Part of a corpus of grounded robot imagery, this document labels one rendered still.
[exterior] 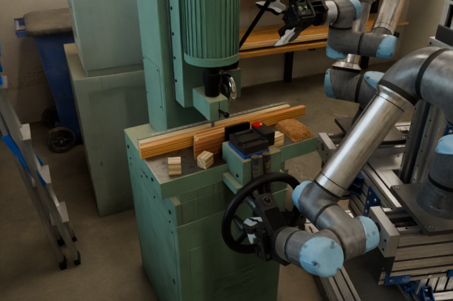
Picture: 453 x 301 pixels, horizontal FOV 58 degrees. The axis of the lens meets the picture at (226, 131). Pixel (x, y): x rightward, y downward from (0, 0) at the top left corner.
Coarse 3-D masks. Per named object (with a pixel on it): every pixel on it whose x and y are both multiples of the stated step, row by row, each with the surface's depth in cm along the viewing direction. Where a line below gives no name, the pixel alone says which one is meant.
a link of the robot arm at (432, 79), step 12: (432, 60) 84; (444, 60) 82; (420, 72) 85; (432, 72) 83; (444, 72) 81; (420, 84) 85; (432, 84) 83; (444, 84) 80; (420, 96) 88; (432, 96) 84; (444, 96) 81; (444, 108) 83
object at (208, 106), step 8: (200, 88) 142; (200, 96) 137; (216, 96) 136; (224, 96) 136; (200, 104) 139; (208, 104) 133; (216, 104) 134; (224, 104) 135; (208, 112) 134; (216, 112) 135
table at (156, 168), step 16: (272, 128) 152; (288, 144) 142; (304, 144) 145; (144, 160) 133; (160, 160) 133; (192, 160) 133; (160, 176) 125; (176, 176) 125; (192, 176) 127; (208, 176) 130; (224, 176) 131; (160, 192) 124; (176, 192) 126
